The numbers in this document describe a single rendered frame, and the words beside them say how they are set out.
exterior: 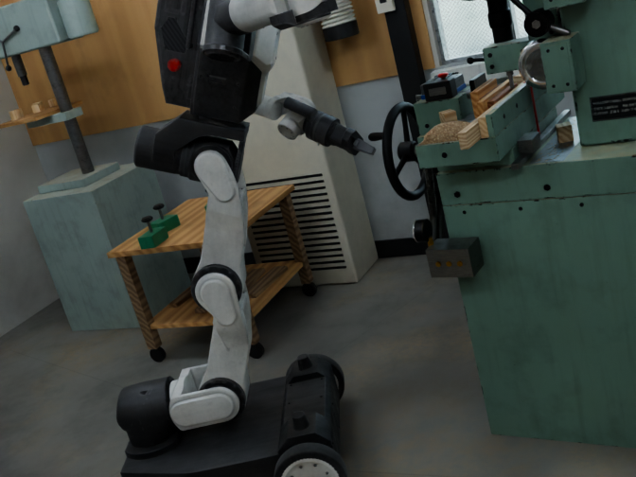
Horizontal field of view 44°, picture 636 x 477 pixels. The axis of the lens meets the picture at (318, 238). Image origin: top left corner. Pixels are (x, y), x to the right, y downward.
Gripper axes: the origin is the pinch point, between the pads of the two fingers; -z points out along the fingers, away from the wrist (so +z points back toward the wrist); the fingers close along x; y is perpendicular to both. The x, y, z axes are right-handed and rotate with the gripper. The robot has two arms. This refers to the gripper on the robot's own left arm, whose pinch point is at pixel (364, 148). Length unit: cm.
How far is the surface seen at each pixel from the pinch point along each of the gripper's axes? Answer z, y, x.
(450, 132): -27.4, 7.7, 27.4
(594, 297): -74, -11, 6
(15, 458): 80, -150, -42
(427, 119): -14.1, 13.3, 5.0
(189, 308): 71, -79, -96
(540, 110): -39.9, 28.8, 0.0
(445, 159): -28.6, 1.7, 24.9
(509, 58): -29.2, 33.9, 15.5
